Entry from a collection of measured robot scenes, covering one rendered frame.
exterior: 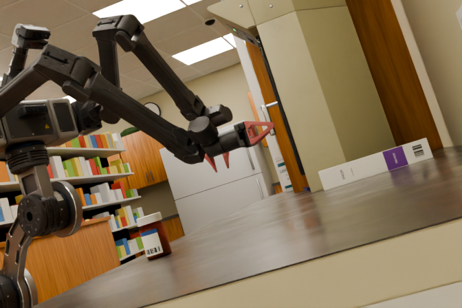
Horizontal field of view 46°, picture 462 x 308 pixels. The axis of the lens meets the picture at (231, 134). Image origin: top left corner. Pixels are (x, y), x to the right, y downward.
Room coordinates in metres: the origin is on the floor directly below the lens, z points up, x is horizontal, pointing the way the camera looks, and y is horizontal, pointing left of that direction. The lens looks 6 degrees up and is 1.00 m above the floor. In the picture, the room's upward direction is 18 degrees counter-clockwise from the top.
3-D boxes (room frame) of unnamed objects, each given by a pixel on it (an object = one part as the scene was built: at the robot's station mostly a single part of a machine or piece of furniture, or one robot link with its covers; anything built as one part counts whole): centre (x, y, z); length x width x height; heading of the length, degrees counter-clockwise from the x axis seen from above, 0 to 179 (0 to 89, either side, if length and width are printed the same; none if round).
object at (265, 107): (1.47, -0.13, 1.17); 0.05 x 0.03 x 0.10; 78
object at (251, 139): (1.49, -0.08, 1.15); 0.09 x 0.07 x 0.07; 77
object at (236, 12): (1.58, -0.13, 1.46); 0.32 x 0.12 x 0.10; 168
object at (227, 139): (1.50, -0.01, 1.14); 0.10 x 0.07 x 0.07; 167
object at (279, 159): (2.23, -0.21, 1.02); 0.13 x 0.13 x 0.15
